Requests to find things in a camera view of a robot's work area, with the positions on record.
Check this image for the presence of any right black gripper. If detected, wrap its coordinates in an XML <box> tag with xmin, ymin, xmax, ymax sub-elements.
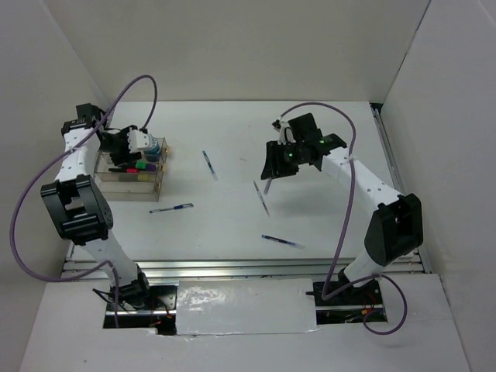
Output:
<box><xmin>260</xmin><ymin>139</ymin><xmax>305</xmax><ymax>180</ymax></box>

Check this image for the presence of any clear pen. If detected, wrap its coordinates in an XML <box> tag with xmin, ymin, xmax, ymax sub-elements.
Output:
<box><xmin>252</xmin><ymin>180</ymin><xmax>270</xmax><ymax>217</ymax></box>
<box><xmin>263</xmin><ymin>179</ymin><xmax>272</xmax><ymax>195</ymax></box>

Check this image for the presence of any blue slime jar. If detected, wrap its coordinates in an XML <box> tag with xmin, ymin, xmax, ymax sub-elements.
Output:
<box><xmin>143</xmin><ymin>136</ymin><xmax>162</xmax><ymax>163</ymax></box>

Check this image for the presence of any blue pen bottom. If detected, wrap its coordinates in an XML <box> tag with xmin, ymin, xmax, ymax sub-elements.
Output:
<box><xmin>261</xmin><ymin>234</ymin><xmax>305</xmax><ymax>249</ymax></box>

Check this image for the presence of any yellow highlighter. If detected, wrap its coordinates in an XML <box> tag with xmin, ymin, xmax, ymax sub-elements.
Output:
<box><xmin>118</xmin><ymin>174</ymin><xmax>150</xmax><ymax>182</ymax></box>

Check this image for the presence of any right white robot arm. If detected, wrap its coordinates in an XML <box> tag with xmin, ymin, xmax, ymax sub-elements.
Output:
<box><xmin>261</xmin><ymin>113</ymin><xmax>424</xmax><ymax>304</ymax></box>

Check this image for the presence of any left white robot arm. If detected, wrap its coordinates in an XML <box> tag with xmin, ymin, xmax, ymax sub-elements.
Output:
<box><xmin>40</xmin><ymin>103</ymin><xmax>153</xmax><ymax>310</ymax></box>

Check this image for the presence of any clear three-compartment organizer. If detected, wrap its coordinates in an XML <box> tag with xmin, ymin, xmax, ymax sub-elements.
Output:
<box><xmin>94</xmin><ymin>137</ymin><xmax>169</xmax><ymax>202</ymax></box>

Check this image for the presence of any blue refill pen top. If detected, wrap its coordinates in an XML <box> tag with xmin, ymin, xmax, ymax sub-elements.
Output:
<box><xmin>202</xmin><ymin>150</ymin><xmax>218</xmax><ymax>181</ymax></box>

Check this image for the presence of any blue pen near organizer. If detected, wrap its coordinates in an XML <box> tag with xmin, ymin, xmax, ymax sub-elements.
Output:
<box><xmin>149</xmin><ymin>203</ymin><xmax>194</xmax><ymax>214</ymax></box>

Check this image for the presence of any white foam board cover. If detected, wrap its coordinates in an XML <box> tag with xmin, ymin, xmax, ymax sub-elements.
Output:
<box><xmin>176</xmin><ymin>278</ymin><xmax>318</xmax><ymax>336</ymax></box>

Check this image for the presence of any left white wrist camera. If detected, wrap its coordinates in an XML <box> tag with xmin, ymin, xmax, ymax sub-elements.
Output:
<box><xmin>127</xmin><ymin>129</ymin><xmax>155</xmax><ymax>153</ymax></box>

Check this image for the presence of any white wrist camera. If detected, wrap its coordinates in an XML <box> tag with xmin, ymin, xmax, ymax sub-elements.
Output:
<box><xmin>272</xmin><ymin>119</ymin><xmax>296</xmax><ymax>145</ymax></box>
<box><xmin>127</xmin><ymin>129</ymin><xmax>155</xmax><ymax>153</ymax></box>

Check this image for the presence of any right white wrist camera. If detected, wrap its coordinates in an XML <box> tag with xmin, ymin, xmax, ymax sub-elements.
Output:
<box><xmin>272</xmin><ymin>119</ymin><xmax>296</xmax><ymax>145</ymax></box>

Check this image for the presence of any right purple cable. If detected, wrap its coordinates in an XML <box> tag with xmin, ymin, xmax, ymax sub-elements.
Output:
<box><xmin>278</xmin><ymin>102</ymin><xmax>408</xmax><ymax>335</ymax></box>

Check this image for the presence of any purple cable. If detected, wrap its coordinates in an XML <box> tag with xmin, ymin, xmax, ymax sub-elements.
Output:
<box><xmin>278</xmin><ymin>102</ymin><xmax>408</xmax><ymax>335</ymax></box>
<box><xmin>9</xmin><ymin>74</ymin><xmax>158</xmax><ymax>326</ymax></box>

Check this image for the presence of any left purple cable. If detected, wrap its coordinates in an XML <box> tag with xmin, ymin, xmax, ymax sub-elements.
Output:
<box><xmin>9</xmin><ymin>74</ymin><xmax>158</xmax><ymax>326</ymax></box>

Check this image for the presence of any aluminium right rail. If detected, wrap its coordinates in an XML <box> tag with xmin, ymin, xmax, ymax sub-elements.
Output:
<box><xmin>370</xmin><ymin>103</ymin><xmax>432</xmax><ymax>274</ymax></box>

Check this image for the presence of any aluminium rail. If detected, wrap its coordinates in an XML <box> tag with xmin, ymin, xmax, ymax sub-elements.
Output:
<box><xmin>62</xmin><ymin>255</ymin><xmax>424</xmax><ymax>281</ymax></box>
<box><xmin>370</xmin><ymin>103</ymin><xmax>432</xmax><ymax>274</ymax></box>

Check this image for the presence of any aluminium front rail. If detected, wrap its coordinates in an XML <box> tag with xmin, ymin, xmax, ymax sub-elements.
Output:
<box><xmin>62</xmin><ymin>255</ymin><xmax>424</xmax><ymax>281</ymax></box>

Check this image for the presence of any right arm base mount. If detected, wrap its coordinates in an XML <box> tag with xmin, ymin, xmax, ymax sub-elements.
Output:
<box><xmin>305</xmin><ymin>281</ymin><xmax>387</xmax><ymax>325</ymax></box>

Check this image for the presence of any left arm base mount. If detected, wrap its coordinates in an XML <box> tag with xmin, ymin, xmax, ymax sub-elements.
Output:
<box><xmin>116</xmin><ymin>285</ymin><xmax>177</xmax><ymax>336</ymax></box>

